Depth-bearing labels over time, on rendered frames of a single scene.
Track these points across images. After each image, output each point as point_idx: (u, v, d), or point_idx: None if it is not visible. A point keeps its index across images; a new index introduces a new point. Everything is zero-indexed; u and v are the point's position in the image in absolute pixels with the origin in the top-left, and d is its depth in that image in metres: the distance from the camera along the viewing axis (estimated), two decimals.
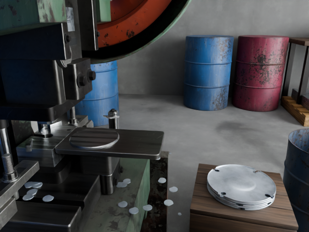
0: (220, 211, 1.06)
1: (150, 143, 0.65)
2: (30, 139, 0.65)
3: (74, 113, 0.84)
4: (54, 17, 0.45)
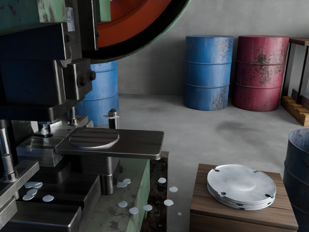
0: (220, 211, 1.06)
1: (150, 143, 0.65)
2: (30, 139, 0.65)
3: (74, 113, 0.84)
4: (54, 17, 0.45)
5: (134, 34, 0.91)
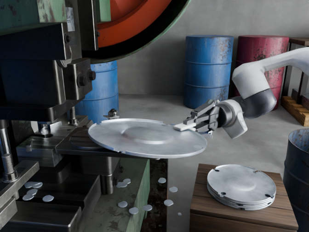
0: (220, 211, 1.06)
1: None
2: (30, 139, 0.65)
3: (74, 113, 0.84)
4: (54, 17, 0.45)
5: (163, 9, 0.87)
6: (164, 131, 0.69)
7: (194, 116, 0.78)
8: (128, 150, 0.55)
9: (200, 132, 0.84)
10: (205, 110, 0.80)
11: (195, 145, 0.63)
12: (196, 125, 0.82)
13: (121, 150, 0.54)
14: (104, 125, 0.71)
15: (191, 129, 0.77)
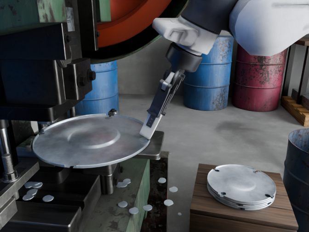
0: (220, 211, 1.06)
1: (150, 143, 0.65)
2: (30, 139, 0.65)
3: (74, 113, 0.84)
4: (54, 17, 0.45)
5: (150, 23, 0.89)
6: (109, 127, 0.72)
7: None
8: (79, 162, 0.57)
9: (164, 98, 0.58)
10: None
11: (141, 138, 0.67)
12: None
13: (72, 165, 0.56)
14: (47, 133, 0.70)
15: (149, 116, 0.65)
